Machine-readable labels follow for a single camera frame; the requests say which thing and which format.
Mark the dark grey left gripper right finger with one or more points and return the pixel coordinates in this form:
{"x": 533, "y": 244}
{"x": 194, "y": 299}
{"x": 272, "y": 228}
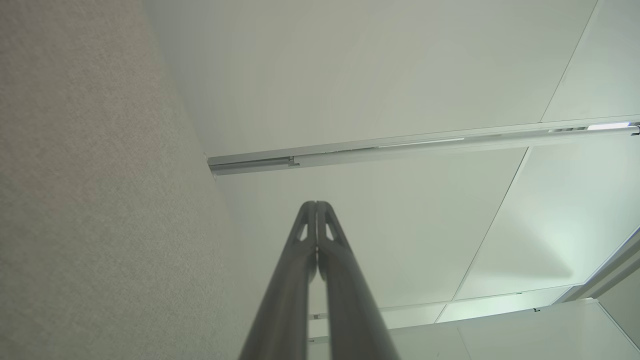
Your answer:
{"x": 350, "y": 310}

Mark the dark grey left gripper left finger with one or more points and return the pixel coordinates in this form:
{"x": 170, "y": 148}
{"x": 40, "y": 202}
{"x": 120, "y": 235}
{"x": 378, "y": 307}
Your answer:
{"x": 285, "y": 300}

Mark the grey aluminium profile post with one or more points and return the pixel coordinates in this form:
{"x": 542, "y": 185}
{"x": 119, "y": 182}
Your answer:
{"x": 400, "y": 147}

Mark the grey metal frame bar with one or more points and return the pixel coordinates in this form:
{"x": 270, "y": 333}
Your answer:
{"x": 610, "y": 267}

